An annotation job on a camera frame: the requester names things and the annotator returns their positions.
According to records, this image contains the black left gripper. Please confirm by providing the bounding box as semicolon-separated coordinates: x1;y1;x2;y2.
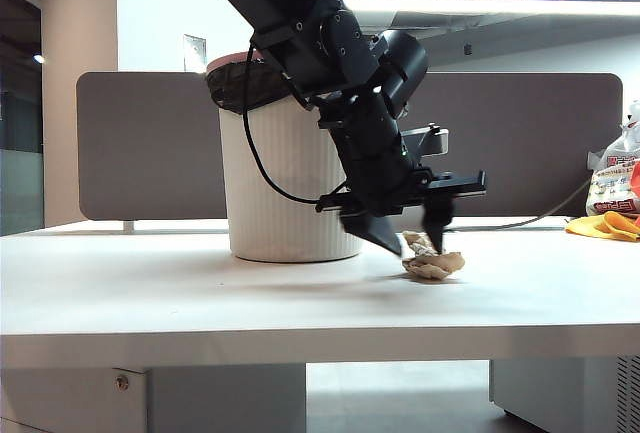
314;92;488;258

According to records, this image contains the layered brown paper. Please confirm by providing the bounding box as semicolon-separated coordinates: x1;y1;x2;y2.
401;230;467;282

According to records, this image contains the white ribbed trash can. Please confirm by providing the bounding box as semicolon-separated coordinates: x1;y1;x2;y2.
218;97;365;264

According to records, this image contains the black plastic trash bag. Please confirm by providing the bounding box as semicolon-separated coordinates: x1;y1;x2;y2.
205;60;296;115

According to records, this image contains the yellow cloth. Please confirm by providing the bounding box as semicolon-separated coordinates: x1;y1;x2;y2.
563;210;640;243

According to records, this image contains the printed plastic snack bag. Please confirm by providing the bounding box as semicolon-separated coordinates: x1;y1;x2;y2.
584;100;640;218

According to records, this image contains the white cabinet with vent grille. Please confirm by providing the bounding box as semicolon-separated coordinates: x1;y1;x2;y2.
487;356;640;433

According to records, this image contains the long ceiling light strip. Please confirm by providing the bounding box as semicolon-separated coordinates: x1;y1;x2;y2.
342;0;640;18

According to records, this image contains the white drawer cabinet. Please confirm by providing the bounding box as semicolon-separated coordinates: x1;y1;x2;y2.
0;365;306;433

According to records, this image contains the grey desk partition panel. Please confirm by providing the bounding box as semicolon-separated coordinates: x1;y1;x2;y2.
74;71;623;222

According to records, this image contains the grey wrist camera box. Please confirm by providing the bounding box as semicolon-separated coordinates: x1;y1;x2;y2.
399;123;450;160

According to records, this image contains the grey cable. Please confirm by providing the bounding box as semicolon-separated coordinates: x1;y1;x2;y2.
447;180;593;232

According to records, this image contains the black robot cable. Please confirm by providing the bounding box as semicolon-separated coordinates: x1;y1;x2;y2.
242;42;349;205

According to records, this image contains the pink trash can rim ring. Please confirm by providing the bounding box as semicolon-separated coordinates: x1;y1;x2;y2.
206;50;264;74

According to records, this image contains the silver wall plate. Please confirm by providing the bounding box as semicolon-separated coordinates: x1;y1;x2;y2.
182;34;207;74

